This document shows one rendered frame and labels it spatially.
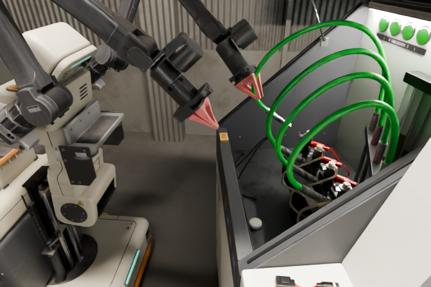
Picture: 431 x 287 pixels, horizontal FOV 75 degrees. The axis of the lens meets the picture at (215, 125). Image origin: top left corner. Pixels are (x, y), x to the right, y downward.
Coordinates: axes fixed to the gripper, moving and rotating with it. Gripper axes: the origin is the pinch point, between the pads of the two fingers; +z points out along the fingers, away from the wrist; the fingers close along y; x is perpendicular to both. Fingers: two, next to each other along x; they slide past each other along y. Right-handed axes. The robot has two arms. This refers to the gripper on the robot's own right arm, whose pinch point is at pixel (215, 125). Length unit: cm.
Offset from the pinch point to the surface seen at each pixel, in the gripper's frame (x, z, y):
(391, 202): -16.9, 26.9, 23.5
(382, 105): -5.2, 15.6, 31.9
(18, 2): 175, -150, -145
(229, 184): 7.7, 20.2, -14.8
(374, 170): 2.0, 34.5, 22.2
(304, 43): 198, 45, 18
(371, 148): 12.2, 36.1, 23.9
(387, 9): 40, 15, 50
